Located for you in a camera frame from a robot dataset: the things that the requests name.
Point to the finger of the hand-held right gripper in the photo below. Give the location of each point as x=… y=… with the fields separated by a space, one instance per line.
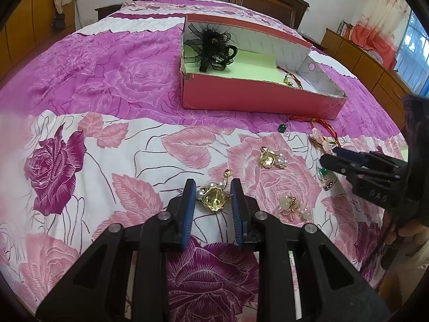
x=335 y=163
x=350 y=153

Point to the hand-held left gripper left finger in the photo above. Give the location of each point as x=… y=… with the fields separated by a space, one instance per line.
x=189 y=214

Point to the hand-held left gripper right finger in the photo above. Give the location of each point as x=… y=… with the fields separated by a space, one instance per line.
x=236 y=214

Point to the gold flower pearl earring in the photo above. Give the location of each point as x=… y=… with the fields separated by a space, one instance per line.
x=214 y=199
x=268 y=159

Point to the pink crystal hair clip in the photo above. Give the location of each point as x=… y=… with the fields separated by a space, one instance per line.
x=318 y=137

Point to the pale jade bead bow earring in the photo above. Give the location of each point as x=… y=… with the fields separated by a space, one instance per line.
x=295 y=208

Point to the red cardboard box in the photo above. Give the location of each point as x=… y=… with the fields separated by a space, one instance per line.
x=251 y=97

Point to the person's right forearm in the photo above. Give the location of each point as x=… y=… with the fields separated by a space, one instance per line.
x=410 y=265

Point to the person's right hand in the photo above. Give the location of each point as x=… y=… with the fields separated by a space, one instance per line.
x=415 y=232

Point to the brown wooden low cabinet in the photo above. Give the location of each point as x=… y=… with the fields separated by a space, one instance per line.
x=362 y=60

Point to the window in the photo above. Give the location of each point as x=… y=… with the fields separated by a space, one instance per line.
x=415 y=50

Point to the row of books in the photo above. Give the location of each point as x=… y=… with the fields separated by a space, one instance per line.
x=345 y=30

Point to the light green paper sheet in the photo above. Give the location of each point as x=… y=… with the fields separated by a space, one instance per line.
x=251 y=65

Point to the white and orange curtain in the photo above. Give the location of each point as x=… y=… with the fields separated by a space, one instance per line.
x=378 y=6

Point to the bed with pink floral quilt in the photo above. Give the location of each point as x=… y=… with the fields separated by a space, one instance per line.
x=100 y=73

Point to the black feather hair accessory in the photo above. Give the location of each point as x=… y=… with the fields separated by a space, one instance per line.
x=209 y=45

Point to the dark hanging bag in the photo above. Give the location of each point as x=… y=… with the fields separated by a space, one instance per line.
x=59 y=21

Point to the brown wooden wardrobe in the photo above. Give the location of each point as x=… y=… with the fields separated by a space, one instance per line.
x=37 y=13

